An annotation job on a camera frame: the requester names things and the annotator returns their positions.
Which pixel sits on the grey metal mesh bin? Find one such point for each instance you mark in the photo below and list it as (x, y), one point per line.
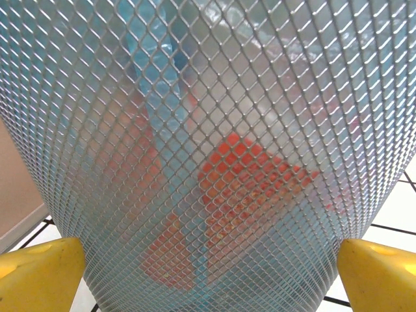
(97, 97)

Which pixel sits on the large cola bottle red cap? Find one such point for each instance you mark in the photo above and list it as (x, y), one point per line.
(240, 162)

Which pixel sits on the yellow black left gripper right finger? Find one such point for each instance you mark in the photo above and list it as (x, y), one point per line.
(383, 282)

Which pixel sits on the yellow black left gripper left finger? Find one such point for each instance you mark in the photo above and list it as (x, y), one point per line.
(39, 279)

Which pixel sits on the blue plastic bin liner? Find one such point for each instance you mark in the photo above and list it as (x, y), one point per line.
(156, 65)

